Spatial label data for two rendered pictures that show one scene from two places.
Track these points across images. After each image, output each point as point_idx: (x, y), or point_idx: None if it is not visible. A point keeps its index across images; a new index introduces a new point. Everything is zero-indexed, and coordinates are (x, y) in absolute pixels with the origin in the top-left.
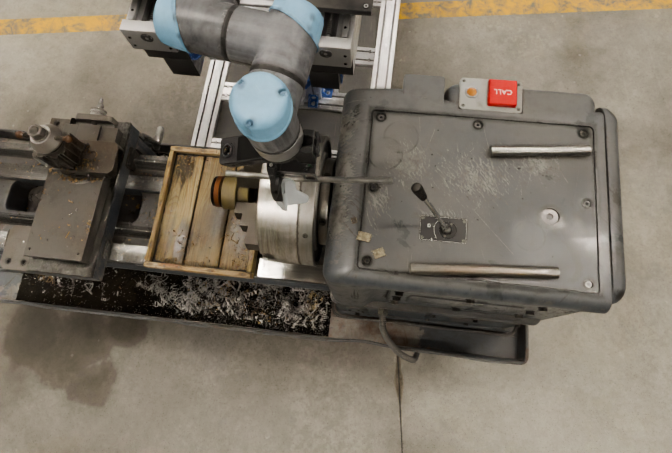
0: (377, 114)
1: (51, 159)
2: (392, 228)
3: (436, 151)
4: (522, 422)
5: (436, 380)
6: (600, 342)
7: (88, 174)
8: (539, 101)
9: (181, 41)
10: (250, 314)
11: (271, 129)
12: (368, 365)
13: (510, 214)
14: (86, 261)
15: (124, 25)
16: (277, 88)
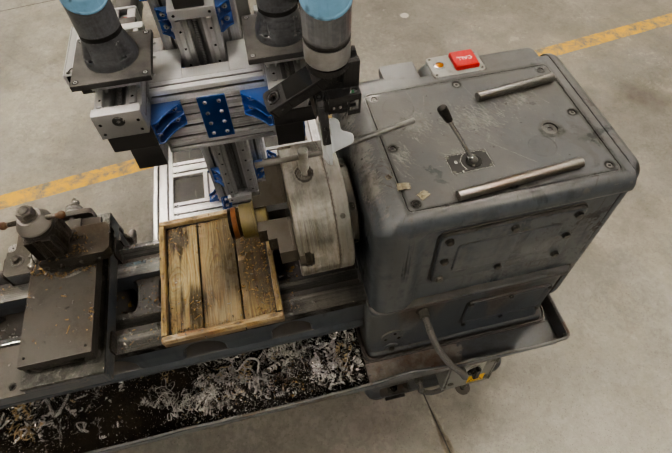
0: (369, 98)
1: (40, 246)
2: (425, 173)
3: (433, 110)
4: (583, 439)
5: (483, 428)
6: (611, 333)
7: (80, 260)
8: (495, 58)
9: None
10: (280, 389)
11: None
12: (408, 439)
13: (518, 135)
14: (95, 354)
15: (94, 113)
16: None
